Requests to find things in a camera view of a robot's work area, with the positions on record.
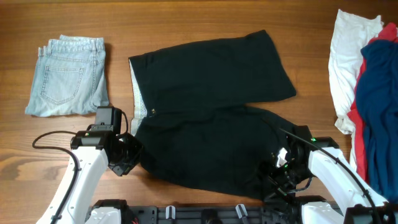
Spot black shorts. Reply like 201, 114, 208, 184
129, 30, 296, 200

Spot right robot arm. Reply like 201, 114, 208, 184
264, 126, 397, 223

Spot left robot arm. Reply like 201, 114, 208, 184
38, 106, 144, 223

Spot folded light blue jeans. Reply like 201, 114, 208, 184
25, 35, 109, 117

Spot navy blue garment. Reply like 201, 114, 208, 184
356, 40, 397, 203

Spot white garment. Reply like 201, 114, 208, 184
328, 8, 385, 169

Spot red garment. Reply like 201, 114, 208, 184
348, 22, 397, 184

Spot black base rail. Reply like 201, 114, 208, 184
86, 198, 312, 224

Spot left black cable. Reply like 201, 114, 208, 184
31, 109, 129, 224

